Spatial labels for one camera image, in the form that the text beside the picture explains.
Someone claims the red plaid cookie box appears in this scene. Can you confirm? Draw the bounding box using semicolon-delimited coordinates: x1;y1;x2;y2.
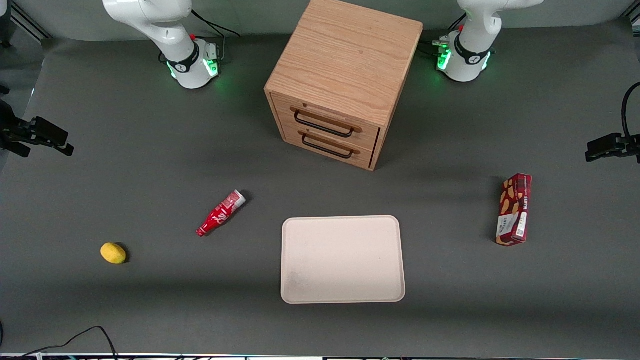
495;173;533;247

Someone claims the beige plastic tray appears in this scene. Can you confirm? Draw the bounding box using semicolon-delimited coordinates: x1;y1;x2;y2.
280;215;406;305

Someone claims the wooden drawer front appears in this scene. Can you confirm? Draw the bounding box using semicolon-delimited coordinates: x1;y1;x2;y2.
270;92;381;151
281;124;376;169

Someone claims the red cola bottle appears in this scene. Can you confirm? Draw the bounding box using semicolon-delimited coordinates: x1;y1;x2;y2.
196;189;247;238

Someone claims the wooden drawer cabinet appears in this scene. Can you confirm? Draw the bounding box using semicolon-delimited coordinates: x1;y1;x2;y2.
264;0;424;172

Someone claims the gray table mat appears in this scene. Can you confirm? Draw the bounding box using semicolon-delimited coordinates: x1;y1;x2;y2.
0;19;640;359

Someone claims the yellow lemon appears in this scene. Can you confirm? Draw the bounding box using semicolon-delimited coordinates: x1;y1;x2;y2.
100;242;127;265

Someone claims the black drawer handle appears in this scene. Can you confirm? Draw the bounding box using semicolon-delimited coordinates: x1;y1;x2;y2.
301;133;355;160
294;110;355;138

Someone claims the black clamp mount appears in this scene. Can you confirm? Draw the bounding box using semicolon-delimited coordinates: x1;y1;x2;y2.
585;132;640;164
0;85;75;158

